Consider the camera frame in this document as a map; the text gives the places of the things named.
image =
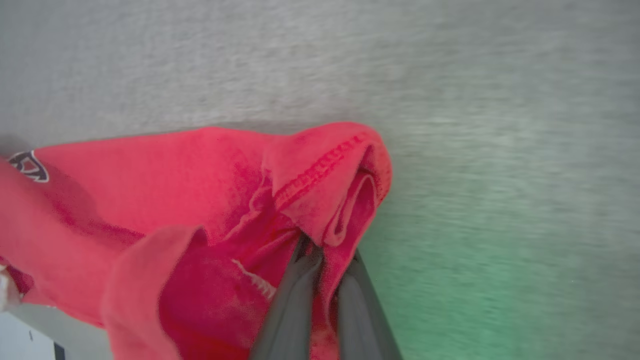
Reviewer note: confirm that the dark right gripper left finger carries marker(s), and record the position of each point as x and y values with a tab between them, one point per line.
287	320

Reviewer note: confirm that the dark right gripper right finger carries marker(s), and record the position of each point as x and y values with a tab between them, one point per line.
362	325

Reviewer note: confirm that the red basketball jersey shirt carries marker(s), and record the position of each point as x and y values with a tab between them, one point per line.
175	210

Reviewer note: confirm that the grey fabric sofa cushion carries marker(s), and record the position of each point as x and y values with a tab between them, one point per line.
450	100

